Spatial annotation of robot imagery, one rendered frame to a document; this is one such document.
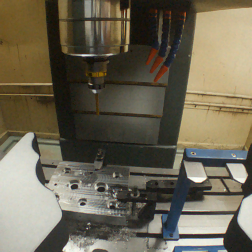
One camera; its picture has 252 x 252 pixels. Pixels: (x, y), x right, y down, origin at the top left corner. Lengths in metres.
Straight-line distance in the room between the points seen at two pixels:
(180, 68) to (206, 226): 0.68
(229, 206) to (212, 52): 0.93
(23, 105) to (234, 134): 1.68
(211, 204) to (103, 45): 0.69
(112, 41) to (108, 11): 0.06
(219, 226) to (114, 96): 0.71
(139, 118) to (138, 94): 0.13
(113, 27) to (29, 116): 1.38
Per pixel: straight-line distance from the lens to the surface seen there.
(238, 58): 1.46
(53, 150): 1.64
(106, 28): 0.40
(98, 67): 0.47
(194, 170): 0.47
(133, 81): 0.93
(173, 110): 1.04
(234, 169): 0.52
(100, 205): 0.67
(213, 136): 1.63
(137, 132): 1.05
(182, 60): 0.97
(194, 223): 0.77
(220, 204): 0.87
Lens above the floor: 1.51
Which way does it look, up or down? 29 degrees down
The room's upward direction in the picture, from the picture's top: 2 degrees clockwise
